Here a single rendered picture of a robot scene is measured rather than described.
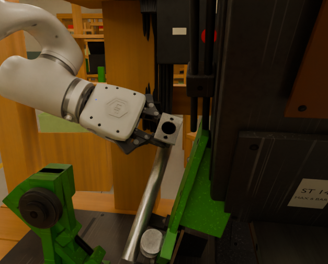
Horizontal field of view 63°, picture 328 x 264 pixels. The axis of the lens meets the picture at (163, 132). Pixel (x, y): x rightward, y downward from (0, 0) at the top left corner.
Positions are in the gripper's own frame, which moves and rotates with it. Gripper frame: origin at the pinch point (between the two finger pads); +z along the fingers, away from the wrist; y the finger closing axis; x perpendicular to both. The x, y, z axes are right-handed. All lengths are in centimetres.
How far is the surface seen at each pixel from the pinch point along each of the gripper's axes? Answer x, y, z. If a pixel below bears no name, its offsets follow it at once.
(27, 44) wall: 808, 516, -597
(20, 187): 5.2, -17.7, -21.0
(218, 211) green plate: -5.5, -12.0, 12.1
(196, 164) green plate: -10.9, -7.9, 6.0
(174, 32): -2.1, 22.5, -5.3
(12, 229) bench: 42, -27, -32
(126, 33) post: 8.8, 27.2, -18.3
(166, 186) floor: 230, 47, 21
